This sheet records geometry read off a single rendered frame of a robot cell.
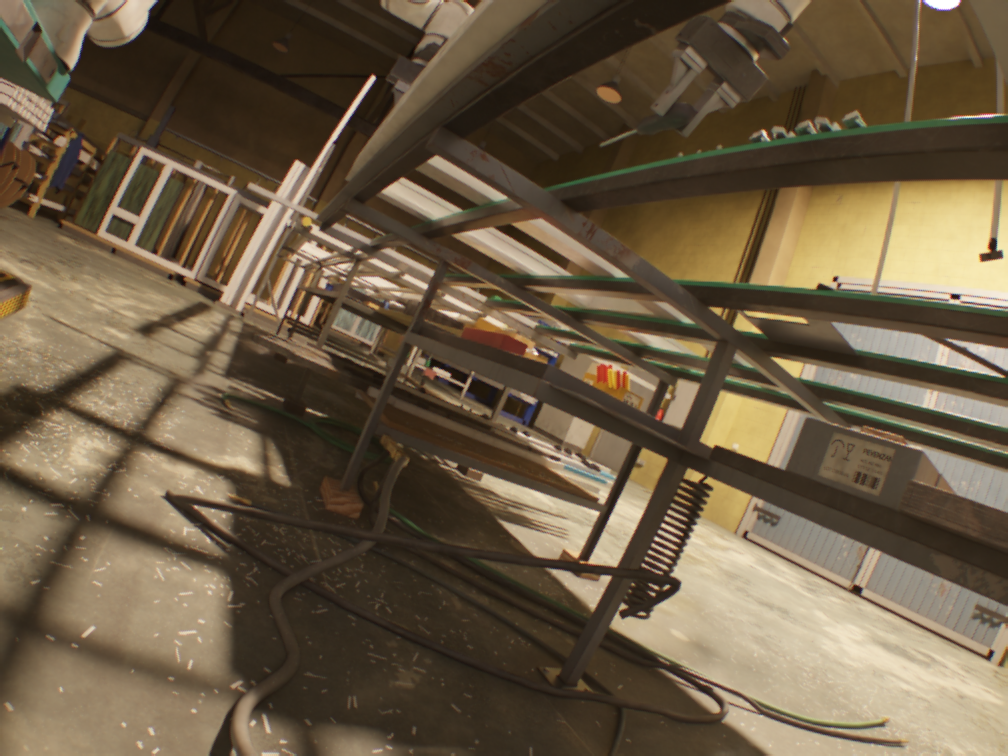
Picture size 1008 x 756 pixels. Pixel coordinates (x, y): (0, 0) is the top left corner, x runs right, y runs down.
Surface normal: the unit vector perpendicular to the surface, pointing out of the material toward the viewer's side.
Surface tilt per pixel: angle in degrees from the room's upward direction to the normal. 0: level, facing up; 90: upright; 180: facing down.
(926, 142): 90
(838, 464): 90
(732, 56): 121
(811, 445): 90
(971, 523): 90
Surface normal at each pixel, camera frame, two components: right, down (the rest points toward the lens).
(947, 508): -0.81, -0.37
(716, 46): 0.15, 0.62
